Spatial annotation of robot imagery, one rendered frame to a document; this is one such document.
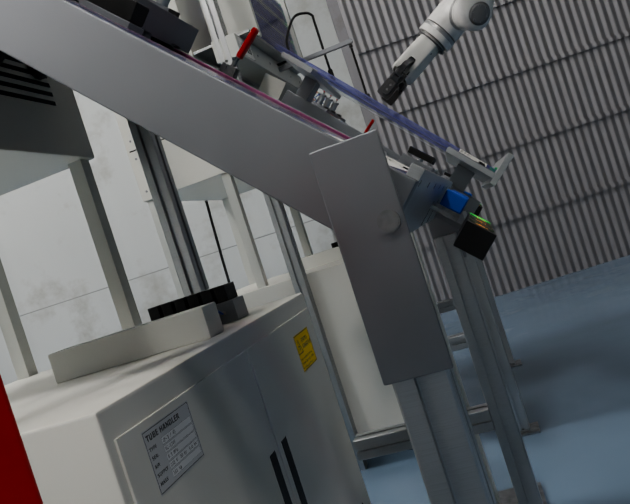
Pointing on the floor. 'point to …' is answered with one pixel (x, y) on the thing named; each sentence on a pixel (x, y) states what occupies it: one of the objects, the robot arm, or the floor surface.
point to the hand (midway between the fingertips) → (386, 96)
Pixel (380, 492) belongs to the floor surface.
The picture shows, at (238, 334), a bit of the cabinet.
